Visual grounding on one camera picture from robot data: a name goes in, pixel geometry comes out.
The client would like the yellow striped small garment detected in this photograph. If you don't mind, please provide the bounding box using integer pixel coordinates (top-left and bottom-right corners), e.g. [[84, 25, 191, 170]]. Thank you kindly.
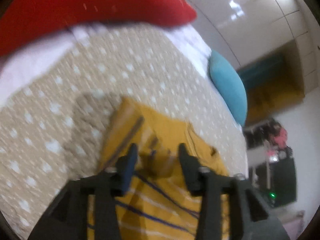
[[84, 96, 228, 239]]

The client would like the pink clothes pile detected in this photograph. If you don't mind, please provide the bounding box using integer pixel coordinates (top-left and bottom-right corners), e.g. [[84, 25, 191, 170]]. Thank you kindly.
[[269, 127, 287, 150]]

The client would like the beige dotted bed cover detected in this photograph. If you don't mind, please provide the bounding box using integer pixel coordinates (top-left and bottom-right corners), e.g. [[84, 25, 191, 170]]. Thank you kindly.
[[1, 24, 247, 239]]

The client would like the brown wooden door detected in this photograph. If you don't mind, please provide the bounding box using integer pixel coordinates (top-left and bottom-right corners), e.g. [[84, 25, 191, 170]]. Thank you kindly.
[[238, 40, 305, 126]]

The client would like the teal pillow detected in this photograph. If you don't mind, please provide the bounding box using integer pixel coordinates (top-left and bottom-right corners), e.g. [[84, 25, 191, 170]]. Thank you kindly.
[[209, 50, 248, 127]]

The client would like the glossy beige wardrobe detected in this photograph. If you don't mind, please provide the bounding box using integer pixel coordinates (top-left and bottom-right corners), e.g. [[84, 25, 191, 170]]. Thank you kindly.
[[187, 0, 319, 92]]

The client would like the red pillow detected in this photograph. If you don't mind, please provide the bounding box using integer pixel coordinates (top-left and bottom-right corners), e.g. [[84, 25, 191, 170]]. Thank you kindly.
[[1, 0, 197, 55]]

